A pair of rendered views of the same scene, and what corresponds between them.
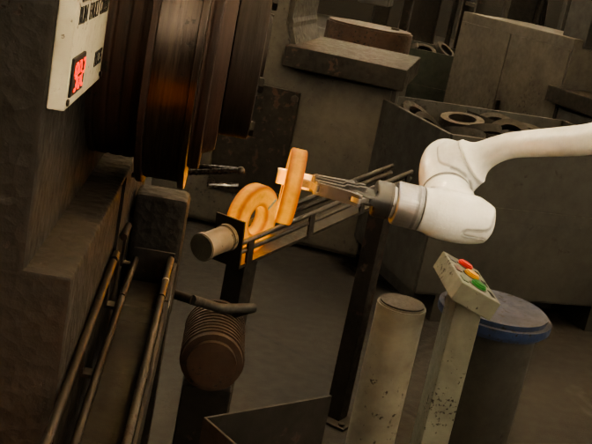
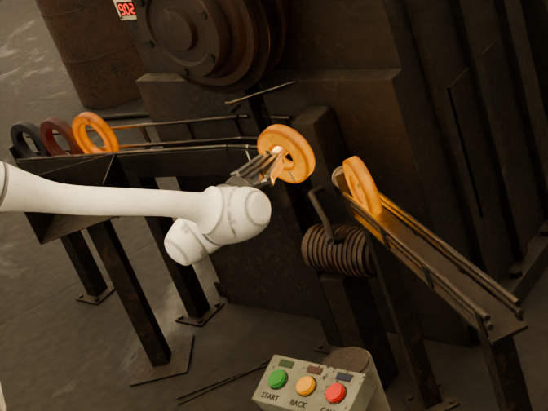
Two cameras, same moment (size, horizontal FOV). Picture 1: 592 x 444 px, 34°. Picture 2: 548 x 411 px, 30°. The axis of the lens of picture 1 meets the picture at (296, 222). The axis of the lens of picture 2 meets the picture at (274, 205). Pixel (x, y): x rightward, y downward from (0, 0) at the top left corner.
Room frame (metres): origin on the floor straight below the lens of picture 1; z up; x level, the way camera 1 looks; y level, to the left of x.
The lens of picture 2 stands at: (3.65, -1.40, 1.86)
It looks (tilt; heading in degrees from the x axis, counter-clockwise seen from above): 27 degrees down; 143
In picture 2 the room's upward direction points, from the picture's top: 21 degrees counter-clockwise
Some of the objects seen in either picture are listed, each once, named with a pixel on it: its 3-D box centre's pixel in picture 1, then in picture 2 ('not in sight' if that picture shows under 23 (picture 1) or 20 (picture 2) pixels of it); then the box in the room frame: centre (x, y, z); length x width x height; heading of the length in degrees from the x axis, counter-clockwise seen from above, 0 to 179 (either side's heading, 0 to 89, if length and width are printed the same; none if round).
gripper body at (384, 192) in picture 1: (369, 196); (244, 186); (1.91, -0.14, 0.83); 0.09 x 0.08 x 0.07; 94
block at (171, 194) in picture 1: (152, 250); (324, 152); (1.77, 0.26, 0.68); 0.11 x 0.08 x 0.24; 96
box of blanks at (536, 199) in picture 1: (494, 206); not in sight; (4.10, -0.82, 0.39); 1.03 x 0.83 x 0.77; 111
